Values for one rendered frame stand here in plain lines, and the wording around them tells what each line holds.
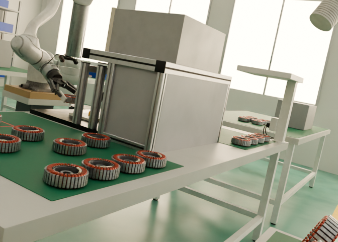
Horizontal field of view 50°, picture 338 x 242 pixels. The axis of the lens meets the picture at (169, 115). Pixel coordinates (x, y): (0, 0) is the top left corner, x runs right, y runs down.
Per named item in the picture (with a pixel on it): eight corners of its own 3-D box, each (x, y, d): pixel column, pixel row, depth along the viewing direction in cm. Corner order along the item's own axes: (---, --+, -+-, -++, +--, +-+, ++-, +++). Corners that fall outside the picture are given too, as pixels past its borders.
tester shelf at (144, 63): (81, 57, 159) (83, 47, 158) (163, 72, 217) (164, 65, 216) (163, 73, 137) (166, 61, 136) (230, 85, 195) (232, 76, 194)
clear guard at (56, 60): (46, 64, 175) (48, 52, 174) (82, 69, 196) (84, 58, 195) (95, 75, 159) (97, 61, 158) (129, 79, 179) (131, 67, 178)
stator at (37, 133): (3, 135, 128) (5, 125, 127) (29, 133, 138) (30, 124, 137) (24, 143, 123) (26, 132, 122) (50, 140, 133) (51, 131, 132)
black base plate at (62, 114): (29, 112, 181) (29, 108, 180) (112, 112, 235) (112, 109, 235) (97, 136, 157) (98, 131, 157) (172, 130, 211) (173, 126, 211)
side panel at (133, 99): (96, 137, 155) (108, 62, 151) (101, 136, 157) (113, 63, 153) (149, 154, 140) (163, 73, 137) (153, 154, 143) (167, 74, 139)
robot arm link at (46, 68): (58, 63, 206) (63, 69, 204) (50, 75, 209) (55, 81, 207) (45, 61, 198) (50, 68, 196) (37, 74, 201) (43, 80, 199)
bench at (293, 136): (166, 185, 347) (180, 109, 338) (235, 162, 505) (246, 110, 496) (278, 228, 292) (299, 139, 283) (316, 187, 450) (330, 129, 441)
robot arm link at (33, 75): (27, 79, 255) (31, 48, 253) (54, 83, 261) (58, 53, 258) (24, 80, 240) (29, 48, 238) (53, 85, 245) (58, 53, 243)
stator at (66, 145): (87, 150, 129) (89, 140, 128) (82, 158, 117) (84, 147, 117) (56, 145, 127) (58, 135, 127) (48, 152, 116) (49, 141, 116)
